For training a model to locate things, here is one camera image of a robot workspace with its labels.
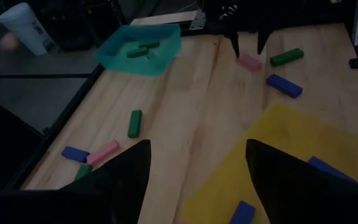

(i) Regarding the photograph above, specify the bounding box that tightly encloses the pink wooden block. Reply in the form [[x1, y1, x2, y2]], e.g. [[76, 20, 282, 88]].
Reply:
[[86, 139, 121, 166], [236, 52, 263, 72]]

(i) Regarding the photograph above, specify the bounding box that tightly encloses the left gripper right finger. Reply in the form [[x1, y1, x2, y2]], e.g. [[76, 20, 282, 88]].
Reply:
[[245, 139, 358, 224]]

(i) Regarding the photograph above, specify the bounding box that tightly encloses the silver corner bracket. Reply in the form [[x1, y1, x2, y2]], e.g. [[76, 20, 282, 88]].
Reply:
[[190, 8, 207, 30]]

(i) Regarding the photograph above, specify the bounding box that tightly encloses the green wooden block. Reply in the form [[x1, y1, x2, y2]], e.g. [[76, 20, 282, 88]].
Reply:
[[270, 47, 305, 67], [73, 164, 93, 182], [126, 47, 149, 59], [127, 109, 143, 139]]

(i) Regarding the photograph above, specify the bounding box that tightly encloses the teal translucent plastic bin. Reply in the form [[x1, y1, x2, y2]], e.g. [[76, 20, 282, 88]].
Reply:
[[94, 24, 182, 77]]

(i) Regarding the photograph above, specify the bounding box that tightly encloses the blue wooden block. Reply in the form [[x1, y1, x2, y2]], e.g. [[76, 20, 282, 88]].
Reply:
[[308, 155, 358, 187], [228, 200, 257, 224], [265, 73, 303, 99], [61, 146, 90, 164]]

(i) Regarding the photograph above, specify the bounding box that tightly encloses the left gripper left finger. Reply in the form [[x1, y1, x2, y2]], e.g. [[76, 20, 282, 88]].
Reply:
[[42, 139, 152, 224]]

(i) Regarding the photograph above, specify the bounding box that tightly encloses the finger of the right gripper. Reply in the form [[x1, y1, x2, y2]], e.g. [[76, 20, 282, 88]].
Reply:
[[225, 30, 241, 59], [257, 30, 273, 55]]

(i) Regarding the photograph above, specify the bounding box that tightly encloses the yellow translucent plastic bin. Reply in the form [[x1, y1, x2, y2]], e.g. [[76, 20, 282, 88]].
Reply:
[[183, 103, 358, 224]]

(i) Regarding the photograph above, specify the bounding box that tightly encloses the white paper cup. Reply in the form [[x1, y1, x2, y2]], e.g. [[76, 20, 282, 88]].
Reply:
[[0, 2, 55, 57]]

